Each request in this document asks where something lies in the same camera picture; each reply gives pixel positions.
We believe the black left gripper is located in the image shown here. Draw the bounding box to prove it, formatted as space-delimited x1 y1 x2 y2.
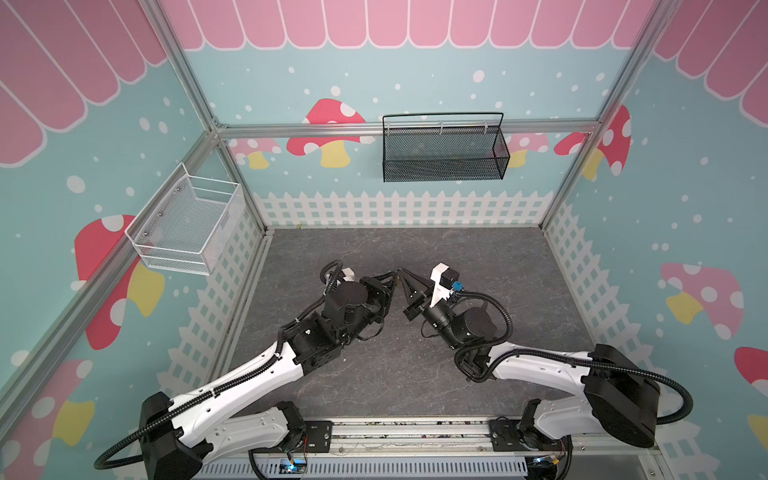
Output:
339 273 399 346

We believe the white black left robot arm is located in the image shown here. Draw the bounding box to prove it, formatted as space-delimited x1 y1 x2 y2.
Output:
138 273 396 479

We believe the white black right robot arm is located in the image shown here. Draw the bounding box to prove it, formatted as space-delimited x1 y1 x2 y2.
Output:
398 264 660 450

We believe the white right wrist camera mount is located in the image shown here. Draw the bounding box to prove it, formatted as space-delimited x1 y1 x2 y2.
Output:
430 263 463 307

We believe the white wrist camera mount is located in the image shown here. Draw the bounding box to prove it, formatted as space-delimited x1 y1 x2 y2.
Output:
336 267 356 283
430 263 463 307

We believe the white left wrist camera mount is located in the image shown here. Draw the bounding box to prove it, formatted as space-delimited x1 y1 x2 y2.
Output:
336 267 356 283

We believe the black corrugated left cable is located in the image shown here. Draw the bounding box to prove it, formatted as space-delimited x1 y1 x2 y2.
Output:
93 259 346 471

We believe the black corrugated cable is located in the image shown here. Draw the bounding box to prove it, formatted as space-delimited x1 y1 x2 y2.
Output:
452 290 694 426
93 259 346 471

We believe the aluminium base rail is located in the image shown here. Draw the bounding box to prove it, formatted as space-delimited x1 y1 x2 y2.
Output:
161 416 661 460

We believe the black mesh wall basket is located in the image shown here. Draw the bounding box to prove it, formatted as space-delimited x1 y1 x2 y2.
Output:
381 112 511 183

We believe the white wire wall basket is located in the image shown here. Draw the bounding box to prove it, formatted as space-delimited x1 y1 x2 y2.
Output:
125 164 245 276

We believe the white ribbed cable duct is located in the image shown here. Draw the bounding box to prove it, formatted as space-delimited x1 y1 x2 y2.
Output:
197 457 529 480

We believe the black corrugated right cable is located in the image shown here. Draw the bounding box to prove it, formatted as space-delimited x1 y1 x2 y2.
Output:
452 290 694 426

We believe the aluminium frame profile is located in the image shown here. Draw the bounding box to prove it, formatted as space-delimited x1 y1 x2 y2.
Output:
1 1 270 438

